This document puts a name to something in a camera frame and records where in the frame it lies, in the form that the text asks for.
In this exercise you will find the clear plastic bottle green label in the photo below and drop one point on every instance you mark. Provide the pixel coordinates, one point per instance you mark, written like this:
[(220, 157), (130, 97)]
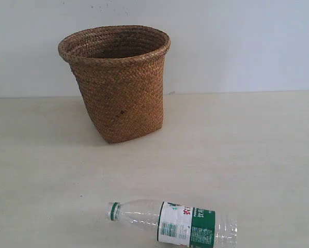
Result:
[(176, 224)]

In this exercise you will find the brown woven wicker basket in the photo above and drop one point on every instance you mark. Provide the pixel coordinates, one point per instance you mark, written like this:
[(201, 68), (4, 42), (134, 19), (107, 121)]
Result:
[(119, 71)]

